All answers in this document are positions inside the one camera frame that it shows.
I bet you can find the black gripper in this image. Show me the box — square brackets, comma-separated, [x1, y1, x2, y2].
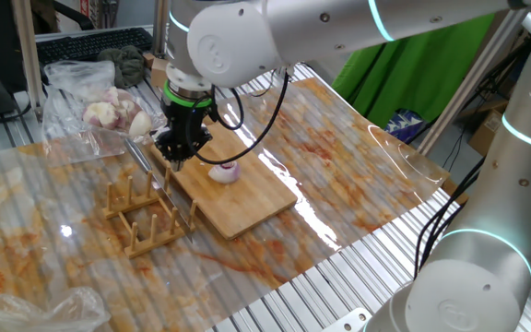
[154, 103, 214, 172]

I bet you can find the steel cleaver knife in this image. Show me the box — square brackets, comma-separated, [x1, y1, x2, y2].
[124, 136, 195, 244]

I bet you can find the red onion wedge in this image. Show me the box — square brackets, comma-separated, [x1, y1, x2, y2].
[207, 160, 242, 185]

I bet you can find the clear bag of onions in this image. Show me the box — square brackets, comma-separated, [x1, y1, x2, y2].
[41, 59, 178, 156]

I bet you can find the white onion half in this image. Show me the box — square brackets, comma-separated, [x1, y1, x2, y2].
[128, 110, 153, 138]

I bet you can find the pink peeled onion piece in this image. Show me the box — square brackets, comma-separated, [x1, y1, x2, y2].
[101, 86, 122, 108]
[117, 98, 143, 122]

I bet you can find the wooden cube block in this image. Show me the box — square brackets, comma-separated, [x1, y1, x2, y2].
[149, 57, 171, 89]

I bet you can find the bamboo cutting board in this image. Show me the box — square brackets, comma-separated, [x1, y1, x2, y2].
[149, 120, 299, 241]

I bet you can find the large peeled onion chunk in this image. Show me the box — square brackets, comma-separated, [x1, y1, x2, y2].
[82, 101, 123, 130]

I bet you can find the wooden peg dish rack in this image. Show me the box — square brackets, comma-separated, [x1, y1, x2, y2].
[101, 166, 198, 259]

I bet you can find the dark green cloth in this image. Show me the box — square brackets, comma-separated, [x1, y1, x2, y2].
[97, 44, 148, 89]

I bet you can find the black keyboard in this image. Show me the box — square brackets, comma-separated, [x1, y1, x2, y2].
[34, 26, 154, 70]

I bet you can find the black chair armrest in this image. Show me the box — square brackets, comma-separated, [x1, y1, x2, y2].
[52, 1, 96, 31]

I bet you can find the clear plastic table sheet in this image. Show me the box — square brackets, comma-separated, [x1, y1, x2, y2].
[0, 76, 451, 332]

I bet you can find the blue white patterned bag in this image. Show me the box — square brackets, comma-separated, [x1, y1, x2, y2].
[383, 108, 429, 143]

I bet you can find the crumpled clear plastic bag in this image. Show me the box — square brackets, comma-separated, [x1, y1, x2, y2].
[0, 285, 112, 332]

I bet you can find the green backdrop cloth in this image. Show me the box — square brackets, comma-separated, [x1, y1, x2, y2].
[331, 12, 498, 130]

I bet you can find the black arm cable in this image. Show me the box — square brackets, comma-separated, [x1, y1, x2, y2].
[186, 68, 290, 166]

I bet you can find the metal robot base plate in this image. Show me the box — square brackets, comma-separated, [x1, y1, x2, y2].
[321, 307, 373, 332]

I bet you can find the black base cable bundle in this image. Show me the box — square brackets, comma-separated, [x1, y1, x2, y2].
[412, 156, 487, 280]

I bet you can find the slanted aluminium frame post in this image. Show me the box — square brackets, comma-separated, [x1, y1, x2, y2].
[416, 8, 531, 157]

